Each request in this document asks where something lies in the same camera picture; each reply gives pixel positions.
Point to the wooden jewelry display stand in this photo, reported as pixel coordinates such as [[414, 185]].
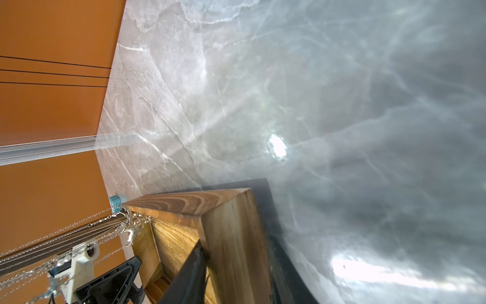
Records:
[[161, 230]]

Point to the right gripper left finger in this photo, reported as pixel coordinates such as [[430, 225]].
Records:
[[115, 286]]

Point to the small blue owl toy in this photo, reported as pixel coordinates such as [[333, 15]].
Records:
[[116, 202]]

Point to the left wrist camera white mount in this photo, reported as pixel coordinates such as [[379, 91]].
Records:
[[73, 270]]

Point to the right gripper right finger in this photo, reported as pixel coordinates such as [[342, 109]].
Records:
[[189, 285]]

